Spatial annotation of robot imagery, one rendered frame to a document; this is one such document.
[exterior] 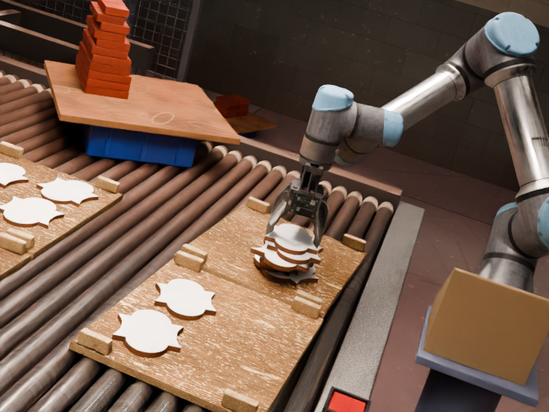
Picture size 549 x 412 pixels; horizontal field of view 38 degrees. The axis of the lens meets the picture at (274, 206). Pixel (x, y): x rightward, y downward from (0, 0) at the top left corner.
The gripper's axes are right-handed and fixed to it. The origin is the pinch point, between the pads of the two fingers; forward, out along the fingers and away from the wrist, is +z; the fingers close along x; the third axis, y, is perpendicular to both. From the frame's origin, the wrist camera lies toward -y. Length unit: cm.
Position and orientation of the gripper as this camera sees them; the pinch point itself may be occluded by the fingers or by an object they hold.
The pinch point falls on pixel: (292, 238)
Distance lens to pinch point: 179.7
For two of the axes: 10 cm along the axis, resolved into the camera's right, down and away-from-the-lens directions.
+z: -2.5, 9.0, 3.6
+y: -1.1, 3.5, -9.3
